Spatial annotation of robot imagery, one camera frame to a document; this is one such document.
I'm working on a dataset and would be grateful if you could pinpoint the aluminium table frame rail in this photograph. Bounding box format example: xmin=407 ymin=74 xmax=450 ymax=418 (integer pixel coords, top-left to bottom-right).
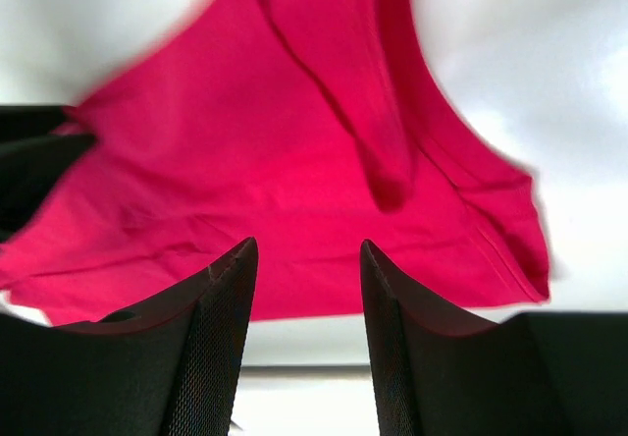
xmin=240 ymin=364 xmax=371 ymax=378

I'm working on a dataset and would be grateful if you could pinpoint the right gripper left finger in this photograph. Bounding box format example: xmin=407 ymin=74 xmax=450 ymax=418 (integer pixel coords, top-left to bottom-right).
xmin=1 ymin=239 xmax=258 ymax=435

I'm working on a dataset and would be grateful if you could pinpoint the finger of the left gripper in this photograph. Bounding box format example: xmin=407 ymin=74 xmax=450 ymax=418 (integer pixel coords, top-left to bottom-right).
xmin=1 ymin=135 xmax=95 ymax=241
xmin=1 ymin=105 xmax=77 ymax=146

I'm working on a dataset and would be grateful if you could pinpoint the magenta t shirt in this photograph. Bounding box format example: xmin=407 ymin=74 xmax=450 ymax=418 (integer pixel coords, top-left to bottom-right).
xmin=1 ymin=0 xmax=550 ymax=325

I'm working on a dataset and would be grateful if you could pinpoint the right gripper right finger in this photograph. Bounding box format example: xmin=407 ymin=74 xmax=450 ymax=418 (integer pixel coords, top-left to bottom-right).
xmin=360 ymin=242 xmax=627 ymax=436

